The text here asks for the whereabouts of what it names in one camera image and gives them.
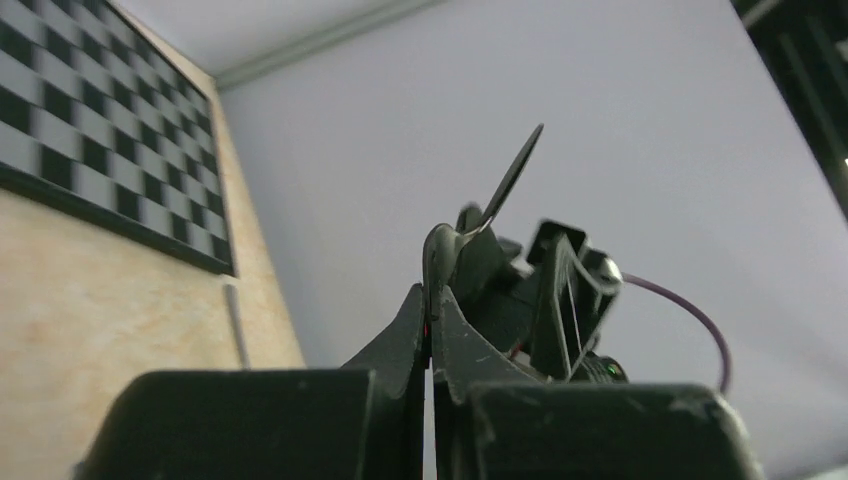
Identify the silver metal knife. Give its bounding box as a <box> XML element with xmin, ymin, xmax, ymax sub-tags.
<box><xmin>223</xmin><ymin>283</ymin><xmax>251</xmax><ymax>370</ymax></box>

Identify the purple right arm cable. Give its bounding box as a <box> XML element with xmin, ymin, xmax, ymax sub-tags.
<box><xmin>621</xmin><ymin>271</ymin><xmax>733</xmax><ymax>395</ymax></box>

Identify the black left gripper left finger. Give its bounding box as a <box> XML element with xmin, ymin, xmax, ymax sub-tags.
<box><xmin>77</xmin><ymin>285</ymin><xmax>425</xmax><ymax>479</ymax></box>

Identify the black white checkerboard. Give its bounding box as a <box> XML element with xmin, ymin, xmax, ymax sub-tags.
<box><xmin>1</xmin><ymin>0</ymin><xmax>236</xmax><ymax>275</ymax></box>

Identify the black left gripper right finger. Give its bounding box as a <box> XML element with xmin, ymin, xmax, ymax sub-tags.
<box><xmin>431</xmin><ymin>288</ymin><xmax>764</xmax><ymax>479</ymax></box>

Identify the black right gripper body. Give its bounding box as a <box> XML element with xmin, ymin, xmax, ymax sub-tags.
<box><xmin>457</xmin><ymin>219</ymin><xmax>628</xmax><ymax>383</ymax></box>

